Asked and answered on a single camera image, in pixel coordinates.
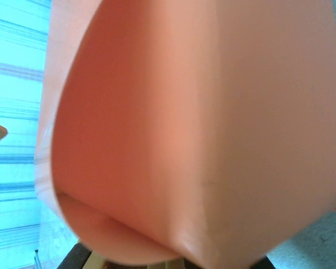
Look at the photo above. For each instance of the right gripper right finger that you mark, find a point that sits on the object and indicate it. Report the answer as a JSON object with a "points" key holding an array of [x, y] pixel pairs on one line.
{"points": [[175, 265]]}

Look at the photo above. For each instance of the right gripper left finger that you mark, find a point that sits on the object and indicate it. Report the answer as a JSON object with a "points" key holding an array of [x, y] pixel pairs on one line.
{"points": [[81, 260]]}

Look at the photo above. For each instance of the striped translucent side panel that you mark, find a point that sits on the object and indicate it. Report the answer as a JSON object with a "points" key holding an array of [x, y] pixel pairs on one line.
{"points": [[14, 84]]}

